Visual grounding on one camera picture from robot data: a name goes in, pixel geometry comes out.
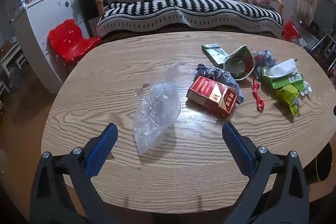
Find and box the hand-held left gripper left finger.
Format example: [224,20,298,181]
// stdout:
[30,123,118,224]

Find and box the white cabinet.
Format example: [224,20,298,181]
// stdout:
[10,0,91,94]

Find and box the green printed paper bag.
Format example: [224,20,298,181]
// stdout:
[223,46,255,81]

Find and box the green and white cigarette box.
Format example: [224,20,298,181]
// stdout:
[202,43,229,66]

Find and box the blue-grey wrapper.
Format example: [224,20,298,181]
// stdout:
[195,64,244,104]

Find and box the red plastic bag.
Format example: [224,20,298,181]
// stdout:
[283,21,301,42]

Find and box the white shelf unit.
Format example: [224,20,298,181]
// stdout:
[0,42,28,88]

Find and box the clear plastic bag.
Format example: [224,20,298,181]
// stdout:
[132,61,181,156]

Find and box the red cigarette box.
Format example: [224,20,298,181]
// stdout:
[186,76,238,119]

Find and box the black metal chair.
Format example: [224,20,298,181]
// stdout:
[304,28,336,72]

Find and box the red plastic child's chair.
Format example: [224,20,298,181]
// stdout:
[47,19,102,65]

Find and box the black cabinet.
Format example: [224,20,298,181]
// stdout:
[80,0,107,38]

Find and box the black bin with yellow rim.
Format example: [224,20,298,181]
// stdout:
[306,143,332,185]

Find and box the wooden armrest sofa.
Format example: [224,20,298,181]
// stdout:
[96,0,284,39]

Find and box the torn green packet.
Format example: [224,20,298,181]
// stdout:
[261,59,313,94]

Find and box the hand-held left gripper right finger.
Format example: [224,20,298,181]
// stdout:
[222,122,310,224]

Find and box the lime green packet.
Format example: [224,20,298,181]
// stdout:
[275,84,302,116]

